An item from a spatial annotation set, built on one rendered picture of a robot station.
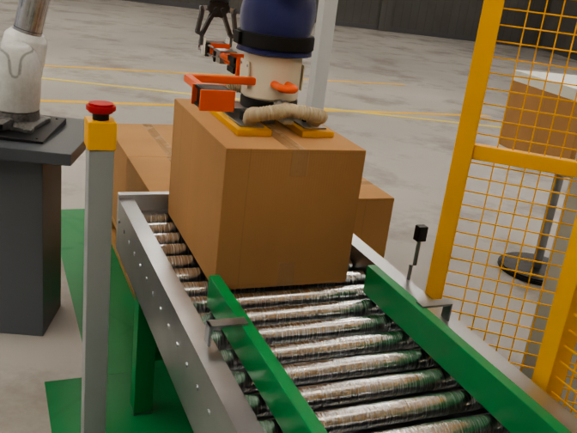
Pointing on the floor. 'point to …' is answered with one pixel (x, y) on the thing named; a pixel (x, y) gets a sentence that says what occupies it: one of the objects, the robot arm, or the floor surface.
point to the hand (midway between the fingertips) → (215, 48)
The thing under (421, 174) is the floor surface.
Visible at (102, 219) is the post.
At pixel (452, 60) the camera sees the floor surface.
